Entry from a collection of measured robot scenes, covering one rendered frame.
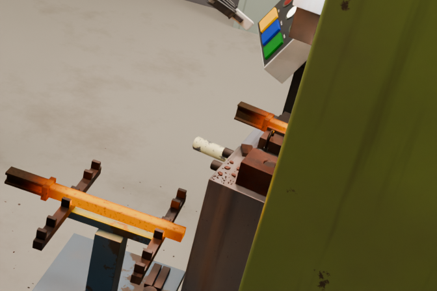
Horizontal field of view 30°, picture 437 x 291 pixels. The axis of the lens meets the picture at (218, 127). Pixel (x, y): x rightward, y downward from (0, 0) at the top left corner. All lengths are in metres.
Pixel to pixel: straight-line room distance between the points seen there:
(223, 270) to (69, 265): 0.38
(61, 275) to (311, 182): 0.70
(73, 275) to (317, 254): 0.63
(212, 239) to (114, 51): 2.63
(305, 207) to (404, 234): 0.19
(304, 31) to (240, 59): 2.90
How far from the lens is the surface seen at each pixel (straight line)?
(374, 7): 1.40
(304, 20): 1.89
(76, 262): 2.03
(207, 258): 2.09
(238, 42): 5.00
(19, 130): 3.74
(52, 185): 1.80
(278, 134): 2.07
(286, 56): 2.45
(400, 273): 1.60
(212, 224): 2.03
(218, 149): 2.62
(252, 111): 2.09
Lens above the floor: 2.00
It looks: 30 degrees down
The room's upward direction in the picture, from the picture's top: 14 degrees clockwise
